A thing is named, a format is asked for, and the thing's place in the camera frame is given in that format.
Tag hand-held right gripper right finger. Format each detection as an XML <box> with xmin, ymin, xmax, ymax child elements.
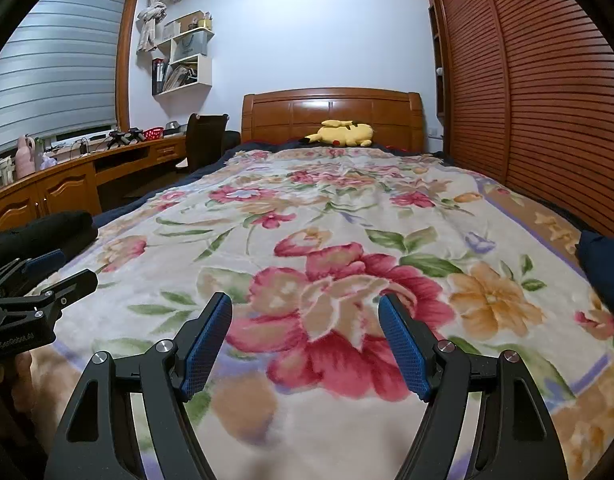
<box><xmin>378</xmin><ymin>294</ymin><xmax>570</xmax><ymax>480</ymax></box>

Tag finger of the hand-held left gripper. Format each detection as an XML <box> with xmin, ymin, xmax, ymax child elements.
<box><xmin>0</xmin><ymin>249</ymin><xmax>66</xmax><ymax>293</ymax></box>
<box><xmin>0</xmin><ymin>269</ymin><xmax>99</xmax><ymax>318</ymax></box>

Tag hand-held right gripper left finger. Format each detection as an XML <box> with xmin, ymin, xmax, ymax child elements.
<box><xmin>43</xmin><ymin>291</ymin><xmax>234</xmax><ymax>480</ymax></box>

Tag navy blue suit jacket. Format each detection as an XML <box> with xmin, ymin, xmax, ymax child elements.
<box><xmin>577</xmin><ymin>230</ymin><xmax>614</xmax><ymax>331</ymax></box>

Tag person's left hand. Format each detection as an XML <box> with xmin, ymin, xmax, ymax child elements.
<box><xmin>9</xmin><ymin>351</ymin><xmax>36</xmax><ymax>406</ymax></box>

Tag wooden desk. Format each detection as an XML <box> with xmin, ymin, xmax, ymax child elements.
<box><xmin>0</xmin><ymin>132</ymin><xmax>190</xmax><ymax>233</ymax></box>

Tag pink bottle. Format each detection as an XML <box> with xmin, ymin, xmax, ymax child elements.
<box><xmin>15</xmin><ymin>135</ymin><xmax>36</xmax><ymax>179</ymax></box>

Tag floral blanket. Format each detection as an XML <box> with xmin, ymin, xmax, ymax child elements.
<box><xmin>29</xmin><ymin>147</ymin><xmax>614</xmax><ymax>480</ymax></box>

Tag grey window blind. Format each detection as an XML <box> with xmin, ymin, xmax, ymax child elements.
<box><xmin>0</xmin><ymin>0</ymin><xmax>130</xmax><ymax>156</ymax></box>

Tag dark brown chair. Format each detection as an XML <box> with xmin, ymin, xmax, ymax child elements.
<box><xmin>177</xmin><ymin>113</ymin><xmax>242</xmax><ymax>173</ymax></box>

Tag black binders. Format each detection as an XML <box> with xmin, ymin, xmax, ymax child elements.
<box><xmin>152</xmin><ymin>58</ymin><xmax>168</xmax><ymax>95</ymax></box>

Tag yellow plush toy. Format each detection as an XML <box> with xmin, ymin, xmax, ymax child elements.
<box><xmin>303</xmin><ymin>120</ymin><xmax>375</xmax><ymax>148</ymax></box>

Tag wooden bed headboard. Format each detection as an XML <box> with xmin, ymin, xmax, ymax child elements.
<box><xmin>241</xmin><ymin>88</ymin><xmax>425</xmax><ymax>153</ymax></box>

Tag white paper bag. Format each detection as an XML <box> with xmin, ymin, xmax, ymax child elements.
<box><xmin>172</xmin><ymin>30</ymin><xmax>208</xmax><ymax>63</ymax></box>

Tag tied beige curtain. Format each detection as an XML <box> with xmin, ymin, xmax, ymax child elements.
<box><xmin>137</xmin><ymin>0</ymin><xmax>180</xmax><ymax>53</ymax></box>

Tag wooden louvered wardrobe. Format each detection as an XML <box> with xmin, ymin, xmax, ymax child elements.
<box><xmin>421</xmin><ymin>0</ymin><xmax>614</xmax><ymax>241</ymax></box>

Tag white wall shelf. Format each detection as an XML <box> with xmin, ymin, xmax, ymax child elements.
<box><xmin>151</xmin><ymin>10</ymin><xmax>215</xmax><ymax>96</ymax></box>

